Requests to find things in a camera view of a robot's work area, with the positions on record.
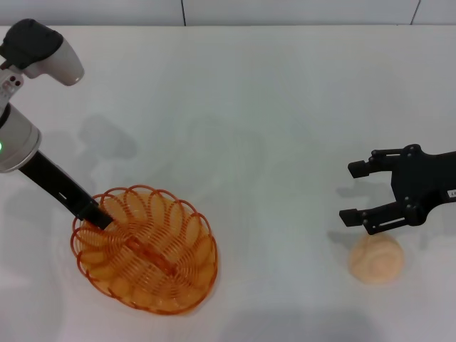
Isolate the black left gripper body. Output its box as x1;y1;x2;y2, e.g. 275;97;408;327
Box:
19;151;99;219

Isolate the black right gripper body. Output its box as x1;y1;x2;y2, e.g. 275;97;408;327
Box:
390;144;456;227

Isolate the beige bread bun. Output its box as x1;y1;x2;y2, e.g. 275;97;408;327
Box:
348;233;405;285

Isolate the orange plastic woven basket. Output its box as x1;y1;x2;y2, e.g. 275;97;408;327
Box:
70;184;219;315

